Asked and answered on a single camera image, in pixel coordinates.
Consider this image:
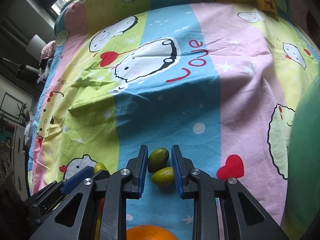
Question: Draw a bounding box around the colourful cartoon bed sheet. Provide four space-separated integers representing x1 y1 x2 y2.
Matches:
28 0 319 237

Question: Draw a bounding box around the orange fruit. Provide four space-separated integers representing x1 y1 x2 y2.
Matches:
126 225 178 240

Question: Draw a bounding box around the yellow lemon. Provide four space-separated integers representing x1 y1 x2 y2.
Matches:
94 163 108 174

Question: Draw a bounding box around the green plastic bowl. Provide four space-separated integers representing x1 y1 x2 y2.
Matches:
284 75 319 239

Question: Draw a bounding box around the pink crumpled cloth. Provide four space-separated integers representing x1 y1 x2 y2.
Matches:
40 40 56 59

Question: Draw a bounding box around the framed wall picture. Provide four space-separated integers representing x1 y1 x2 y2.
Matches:
1 92 23 120

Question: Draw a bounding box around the dark green avocado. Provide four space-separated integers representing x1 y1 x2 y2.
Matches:
148 147 169 173

